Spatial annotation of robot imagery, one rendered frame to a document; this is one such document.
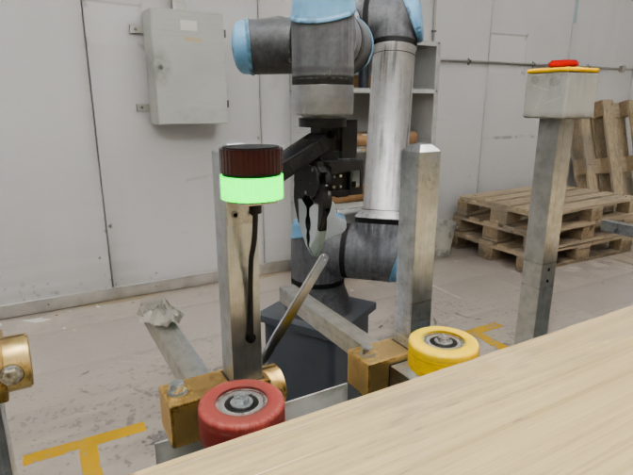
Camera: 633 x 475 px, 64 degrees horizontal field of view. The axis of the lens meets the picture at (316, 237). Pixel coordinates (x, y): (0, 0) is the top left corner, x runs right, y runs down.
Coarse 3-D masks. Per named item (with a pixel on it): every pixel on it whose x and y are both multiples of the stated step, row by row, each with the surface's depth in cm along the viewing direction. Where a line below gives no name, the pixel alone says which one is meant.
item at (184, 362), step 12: (156, 300) 83; (156, 336) 73; (168, 336) 70; (180, 336) 70; (168, 348) 67; (180, 348) 67; (192, 348) 67; (168, 360) 68; (180, 360) 64; (192, 360) 64; (180, 372) 62; (192, 372) 61; (204, 372) 61
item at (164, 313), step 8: (160, 304) 75; (168, 304) 78; (144, 312) 75; (152, 312) 75; (160, 312) 74; (168, 312) 77; (176, 312) 76; (144, 320) 75; (152, 320) 74; (160, 320) 74; (168, 320) 73; (176, 320) 74
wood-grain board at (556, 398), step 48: (576, 336) 61; (624, 336) 61; (432, 384) 51; (480, 384) 51; (528, 384) 51; (576, 384) 51; (624, 384) 51; (288, 432) 43; (336, 432) 43; (384, 432) 43; (432, 432) 43; (480, 432) 43; (528, 432) 43; (576, 432) 43; (624, 432) 43
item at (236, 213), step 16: (240, 144) 49; (256, 144) 49; (272, 144) 49; (224, 176) 47; (240, 176) 46; (256, 176) 46; (272, 176) 46; (240, 208) 51; (256, 208) 48; (256, 224) 49; (256, 240) 50
